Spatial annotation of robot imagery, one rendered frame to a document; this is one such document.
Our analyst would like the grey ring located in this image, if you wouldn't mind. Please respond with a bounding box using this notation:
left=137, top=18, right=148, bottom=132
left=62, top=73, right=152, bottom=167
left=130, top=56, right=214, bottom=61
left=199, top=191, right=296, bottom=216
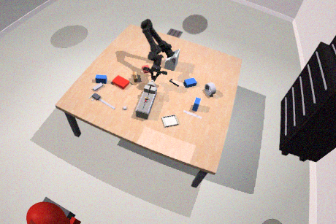
left=204, top=82, right=216, bottom=96

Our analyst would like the blue rectangular block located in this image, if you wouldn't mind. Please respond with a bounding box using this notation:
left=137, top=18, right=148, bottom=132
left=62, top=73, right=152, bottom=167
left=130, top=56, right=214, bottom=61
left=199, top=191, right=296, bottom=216
left=184, top=78, right=197, bottom=88
left=95, top=74, right=107, bottom=84
left=192, top=97, right=201, bottom=112

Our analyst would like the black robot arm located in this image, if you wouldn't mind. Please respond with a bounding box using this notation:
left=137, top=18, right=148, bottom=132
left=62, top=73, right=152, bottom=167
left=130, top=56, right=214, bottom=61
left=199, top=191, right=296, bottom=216
left=140, top=19, right=175, bottom=72

